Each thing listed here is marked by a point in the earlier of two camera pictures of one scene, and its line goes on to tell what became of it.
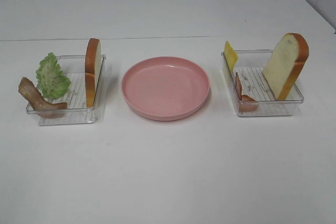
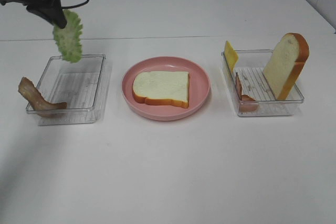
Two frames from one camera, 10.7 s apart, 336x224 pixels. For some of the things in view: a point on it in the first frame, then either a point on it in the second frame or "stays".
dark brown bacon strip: (41, 106) stays
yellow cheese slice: (231, 55) stays
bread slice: (285, 64) stays
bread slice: (92, 62) to (162, 87)
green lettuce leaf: (52, 80) to (69, 39)
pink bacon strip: (247, 103) stays
